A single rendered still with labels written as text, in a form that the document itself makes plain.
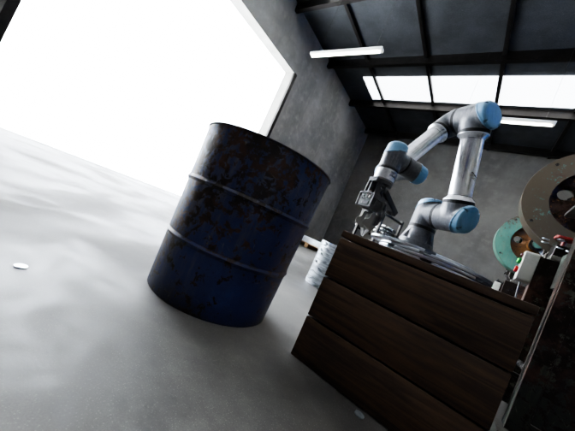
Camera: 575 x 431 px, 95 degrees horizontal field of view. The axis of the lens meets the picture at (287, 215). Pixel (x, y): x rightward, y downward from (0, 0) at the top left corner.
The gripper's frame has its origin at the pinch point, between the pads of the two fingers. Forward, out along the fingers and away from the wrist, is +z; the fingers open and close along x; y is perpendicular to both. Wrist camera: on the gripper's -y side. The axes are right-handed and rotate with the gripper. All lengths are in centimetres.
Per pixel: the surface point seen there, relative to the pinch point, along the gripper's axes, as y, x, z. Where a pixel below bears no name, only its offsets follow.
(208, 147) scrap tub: 62, -5, -2
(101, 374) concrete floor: 68, 28, 39
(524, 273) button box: -73, 24, -14
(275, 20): -24, -419, -325
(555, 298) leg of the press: -31, 45, -3
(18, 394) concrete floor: 76, 32, 39
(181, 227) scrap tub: 60, -3, 20
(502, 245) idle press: -334, -86, -82
